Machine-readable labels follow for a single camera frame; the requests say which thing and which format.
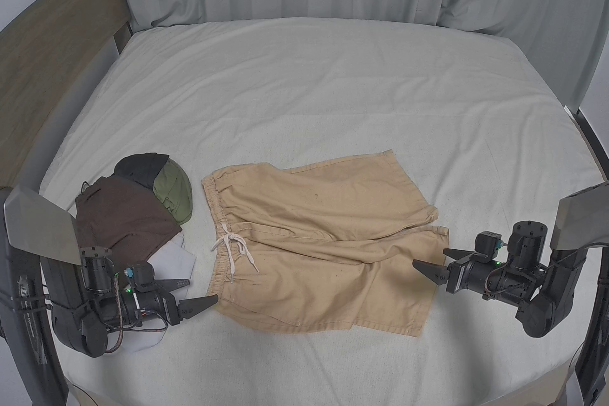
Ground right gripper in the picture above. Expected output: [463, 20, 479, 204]
[411, 248, 507, 300]

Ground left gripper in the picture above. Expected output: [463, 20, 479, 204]
[119, 278, 219, 330]

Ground beige shorts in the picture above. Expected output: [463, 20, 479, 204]
[202, 148, 450, 338]

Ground bed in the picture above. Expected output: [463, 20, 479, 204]
[0, 0, 609, 406]

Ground white garment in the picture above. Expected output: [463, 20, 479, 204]
[125, 234, 198, 355]

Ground brown garment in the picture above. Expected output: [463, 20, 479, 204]
[75, 176, 183, 262]

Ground olive green garment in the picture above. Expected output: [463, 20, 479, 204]
[153, 158, 193, 224]

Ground black garment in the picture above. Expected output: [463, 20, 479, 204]
[114, 152, 170, 198]

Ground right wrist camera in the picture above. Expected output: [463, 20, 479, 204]
[473, 230, 506, 263]

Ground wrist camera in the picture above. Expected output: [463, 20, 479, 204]
[473, 230, 506, 263]
[125, 264, 158, 295]

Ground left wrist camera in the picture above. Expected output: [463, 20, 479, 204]
[125, 264, 158, 295]

